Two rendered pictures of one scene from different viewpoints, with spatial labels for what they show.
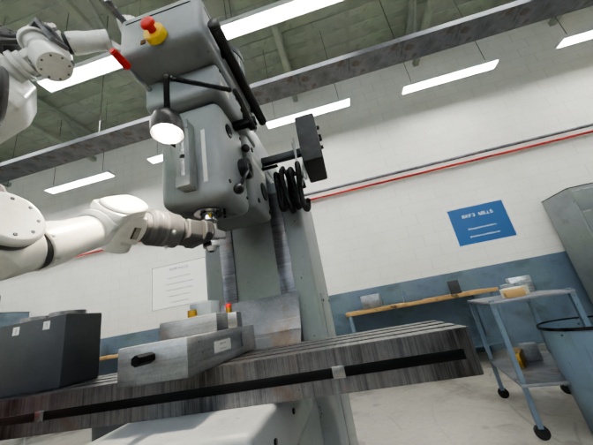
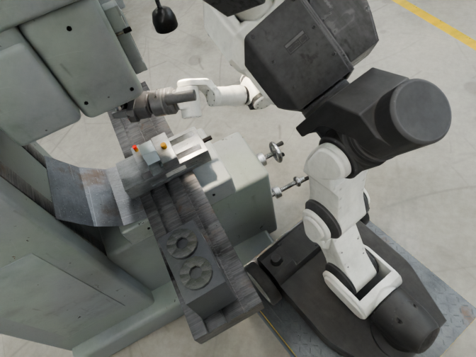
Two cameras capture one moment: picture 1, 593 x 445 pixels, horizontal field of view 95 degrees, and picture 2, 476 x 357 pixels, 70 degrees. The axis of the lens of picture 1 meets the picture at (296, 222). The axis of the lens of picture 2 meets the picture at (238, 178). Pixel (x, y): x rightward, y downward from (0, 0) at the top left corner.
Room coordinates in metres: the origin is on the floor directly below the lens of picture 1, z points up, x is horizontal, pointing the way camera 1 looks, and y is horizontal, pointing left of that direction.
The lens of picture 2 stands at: (0.80, 1.23, 1.98)
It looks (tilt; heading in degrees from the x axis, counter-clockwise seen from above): 55 degrees down; 249
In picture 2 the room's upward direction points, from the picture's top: 17 degrees counter-clockwise
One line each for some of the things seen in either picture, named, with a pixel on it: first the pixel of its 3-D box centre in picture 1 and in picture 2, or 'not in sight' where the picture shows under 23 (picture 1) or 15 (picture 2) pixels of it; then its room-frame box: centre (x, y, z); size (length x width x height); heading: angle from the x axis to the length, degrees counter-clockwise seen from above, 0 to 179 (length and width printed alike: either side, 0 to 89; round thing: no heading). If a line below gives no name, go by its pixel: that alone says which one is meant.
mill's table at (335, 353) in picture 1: (195, 381); (166, 181); (0.76, 0.32, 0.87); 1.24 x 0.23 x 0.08; 81
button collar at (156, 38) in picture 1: (154, 33); not in sight; (0.52, 0.29, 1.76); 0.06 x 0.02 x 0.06; 81
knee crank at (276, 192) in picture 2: not in sight; (290, 185); (0.24, 0.47, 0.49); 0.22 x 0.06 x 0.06; 171
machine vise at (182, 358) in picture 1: (200, 340); (162, 159); (0.72, 0.29, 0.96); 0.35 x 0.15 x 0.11; 171
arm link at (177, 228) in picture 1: (181, 232); (149, 105); (0.67, 0.30, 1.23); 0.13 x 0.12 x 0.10; 56
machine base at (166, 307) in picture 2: not in sight; (167, 262); (0.99, 0.22, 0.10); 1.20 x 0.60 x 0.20; 171
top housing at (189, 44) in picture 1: (201, 86); not in sight; (0.76, 0.25, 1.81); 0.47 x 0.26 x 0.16; 171
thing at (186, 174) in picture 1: (185, 154); (126, 40); (0.64, 0.27, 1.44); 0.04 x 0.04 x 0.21; 81
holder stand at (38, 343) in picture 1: (50, 350); (197, 268); (0.84, 0.78, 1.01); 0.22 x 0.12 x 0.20; 83
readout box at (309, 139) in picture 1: (312, 149); not in sight; (0.99, -0.12, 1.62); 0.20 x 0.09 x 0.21; 171
